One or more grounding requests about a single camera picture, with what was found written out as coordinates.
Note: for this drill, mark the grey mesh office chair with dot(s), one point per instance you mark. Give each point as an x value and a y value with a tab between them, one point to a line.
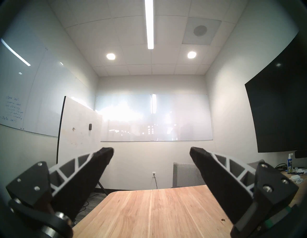
184	175

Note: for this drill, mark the long ceiling strip light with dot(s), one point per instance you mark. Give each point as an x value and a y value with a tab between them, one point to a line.
150	24

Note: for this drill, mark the crumpled white tissue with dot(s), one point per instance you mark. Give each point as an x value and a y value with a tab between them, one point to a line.
301	170

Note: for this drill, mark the rolling white whiteboard black stand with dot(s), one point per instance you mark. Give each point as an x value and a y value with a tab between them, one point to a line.
79	120

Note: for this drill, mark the round ceiling speaker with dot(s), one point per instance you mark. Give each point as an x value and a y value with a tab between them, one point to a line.
200	30

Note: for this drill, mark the white power adapter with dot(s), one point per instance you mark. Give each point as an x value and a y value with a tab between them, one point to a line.
296	178

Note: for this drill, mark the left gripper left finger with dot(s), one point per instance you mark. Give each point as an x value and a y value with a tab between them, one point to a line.
84	182

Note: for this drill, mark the wide glass wall whiteboard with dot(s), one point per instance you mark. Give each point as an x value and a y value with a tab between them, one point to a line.
156	115

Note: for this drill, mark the large black TV screen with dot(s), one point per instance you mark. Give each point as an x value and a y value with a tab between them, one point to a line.
280	108

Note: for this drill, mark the black video sound bar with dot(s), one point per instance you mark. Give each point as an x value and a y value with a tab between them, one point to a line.
301	154

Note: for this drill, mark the whiteboard cleaner spray bottle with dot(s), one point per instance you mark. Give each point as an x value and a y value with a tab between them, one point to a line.
290	165

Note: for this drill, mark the round recessed ceiling light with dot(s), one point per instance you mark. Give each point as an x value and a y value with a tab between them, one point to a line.
110	56
191	54

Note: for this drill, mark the wall whiteboard with blue writing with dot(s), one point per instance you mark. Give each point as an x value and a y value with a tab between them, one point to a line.
36	96

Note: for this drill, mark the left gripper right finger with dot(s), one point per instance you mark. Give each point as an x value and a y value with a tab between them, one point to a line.
220	187

